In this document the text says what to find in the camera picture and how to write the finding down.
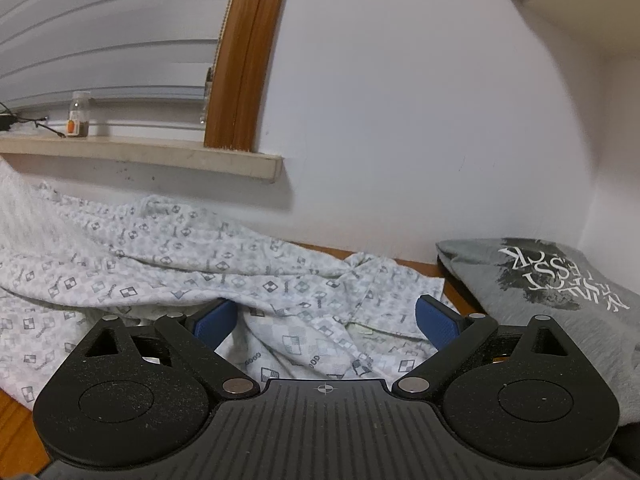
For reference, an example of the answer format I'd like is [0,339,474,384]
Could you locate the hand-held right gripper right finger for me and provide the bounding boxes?
[391,295,596,401]

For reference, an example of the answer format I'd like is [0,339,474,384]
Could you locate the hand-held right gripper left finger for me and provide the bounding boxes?
[67,298,261,401]

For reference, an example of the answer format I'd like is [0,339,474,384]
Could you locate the white patterned shirt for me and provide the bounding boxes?
[0,157,456,406]

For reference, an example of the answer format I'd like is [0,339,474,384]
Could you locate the grey printed t-shirt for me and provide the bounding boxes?
[435,236,640,428]

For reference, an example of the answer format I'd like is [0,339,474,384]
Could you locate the beige window sill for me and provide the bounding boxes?
[0,137,284,182]

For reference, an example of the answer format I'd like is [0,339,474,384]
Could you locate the clear plastic clip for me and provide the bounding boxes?
[200,67,214,126]

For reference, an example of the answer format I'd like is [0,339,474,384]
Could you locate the glass jar with orange label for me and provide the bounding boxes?
[66,91,92,138]

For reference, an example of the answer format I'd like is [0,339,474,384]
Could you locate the grey window blind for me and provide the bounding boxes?
[0,0,241,138]

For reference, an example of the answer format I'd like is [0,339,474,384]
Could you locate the black cable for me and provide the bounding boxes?
[15,116,67,139]

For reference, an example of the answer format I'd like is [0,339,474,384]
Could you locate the wooden window frame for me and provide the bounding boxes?
[204,0,296,151]

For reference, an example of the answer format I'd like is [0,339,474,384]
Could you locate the white wall shelf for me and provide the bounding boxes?
[500,0,640,61]

